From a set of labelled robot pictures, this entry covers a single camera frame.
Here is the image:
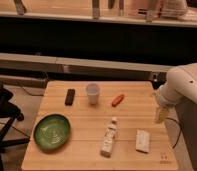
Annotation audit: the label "white sponge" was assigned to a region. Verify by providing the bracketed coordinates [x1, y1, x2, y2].
[135, 130, 150, 153]

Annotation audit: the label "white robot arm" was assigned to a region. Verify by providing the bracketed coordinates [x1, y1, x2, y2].
[155, 63, 197, 123]

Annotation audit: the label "green ceramic plate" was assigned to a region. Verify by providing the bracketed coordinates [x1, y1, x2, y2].
[33, 114, 71, 152]

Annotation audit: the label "white plastic bottle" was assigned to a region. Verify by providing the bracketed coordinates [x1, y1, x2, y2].
[100, 117, 117, 157]

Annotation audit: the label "black rectangular block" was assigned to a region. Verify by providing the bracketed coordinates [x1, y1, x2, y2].
[65, 89, 75, 106]

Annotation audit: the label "black office chair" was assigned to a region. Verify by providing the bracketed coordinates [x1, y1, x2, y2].
[0, 81, 30, 171]

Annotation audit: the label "black cable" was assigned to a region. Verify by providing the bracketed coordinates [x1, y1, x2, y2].
[166, 117, 183, 149]

